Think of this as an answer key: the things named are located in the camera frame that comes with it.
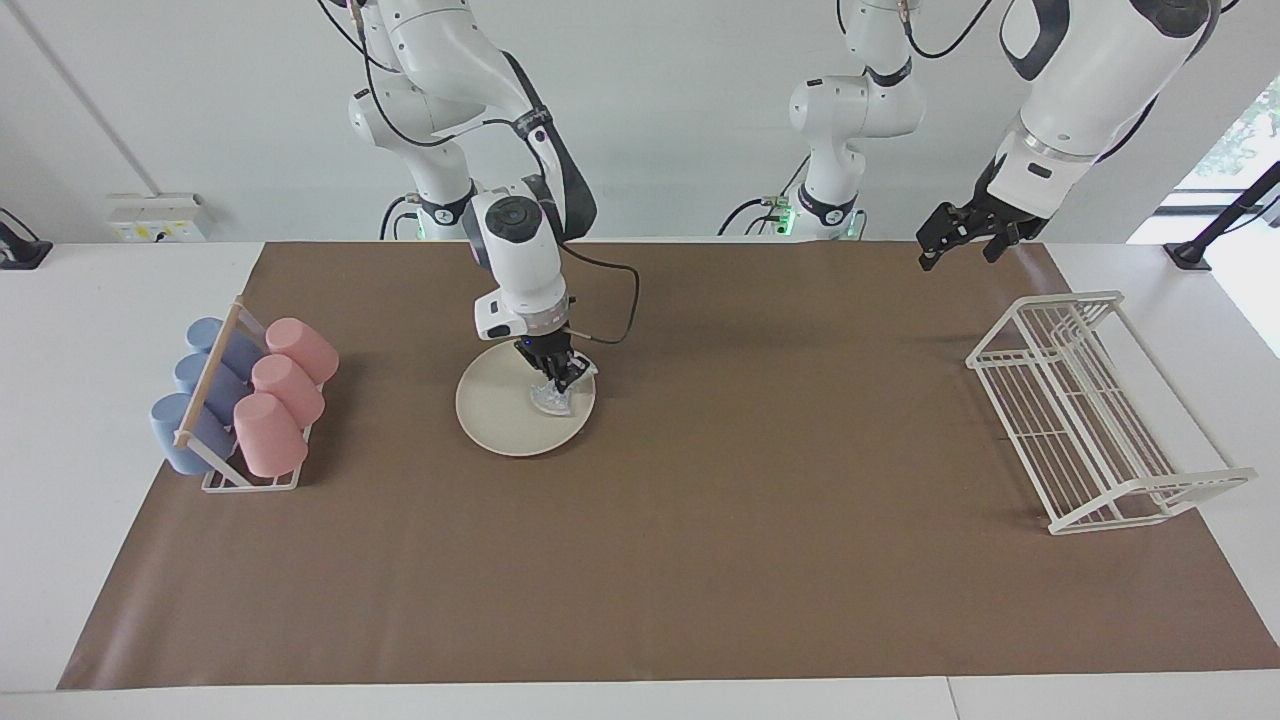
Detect cream round plate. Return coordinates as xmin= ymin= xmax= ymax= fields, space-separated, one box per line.
xmin=455 ymin=342 xmax=597 ymax=459

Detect black angled stand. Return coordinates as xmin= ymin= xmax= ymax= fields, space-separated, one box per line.
xmin=1163 ymin=160 xmax=1280 ymax=271

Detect brown table mat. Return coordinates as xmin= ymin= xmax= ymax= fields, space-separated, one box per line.
xmin=57 ymin=240 xmax=1280 ymax=691

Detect pink plastic cup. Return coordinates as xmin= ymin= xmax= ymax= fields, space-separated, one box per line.
xmin=265 ymin=317 xmax=340 ymax=386
xmin=233 ymin=392 xmax=309 ymax=478
xmin=251 ymin=354 xmax=327 ymax=429

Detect bright window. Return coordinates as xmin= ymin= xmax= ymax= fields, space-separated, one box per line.
xmin=1178 ymin=78 xmax=1280 ymax=191

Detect cup rack with wooden rod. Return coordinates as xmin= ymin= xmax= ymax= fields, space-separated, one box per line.
xmin=173 ymin=295 xmax=326 ymax=493

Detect blue plastic cup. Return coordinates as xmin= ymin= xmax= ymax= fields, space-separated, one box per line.
xmin=150 ymin=392 xmax=238 ymax=476
xmin=186 ymin=317 xmax=266 ymax=381
xmin=174 ymin=352 xmax=251 ymax=426

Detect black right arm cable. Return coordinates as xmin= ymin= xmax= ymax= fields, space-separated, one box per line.
xmin=318 ymin=0 xmax=641 ymax=346

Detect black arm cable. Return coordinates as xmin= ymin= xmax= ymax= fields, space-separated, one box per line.
xmin=318 ymin=0 xmax=641 ymax=346
xmin=898 ymin=0 xmax=993 ymax=59

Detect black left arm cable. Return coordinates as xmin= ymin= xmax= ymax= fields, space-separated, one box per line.
xmin=898 ymin=0 xmax=993 ymax=59

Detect white wire dish rack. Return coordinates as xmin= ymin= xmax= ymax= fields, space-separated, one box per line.
xmin=965 ymin=291 xmax=1259 ymax=536

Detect white wall outlet box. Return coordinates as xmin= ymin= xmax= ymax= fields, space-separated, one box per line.
xmin=108 ymin=193 xmax=214 ymax=244

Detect black table clamp mount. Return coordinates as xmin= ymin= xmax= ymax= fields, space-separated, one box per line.
xmin=0 ymin=207 xmax=53 ymax=269

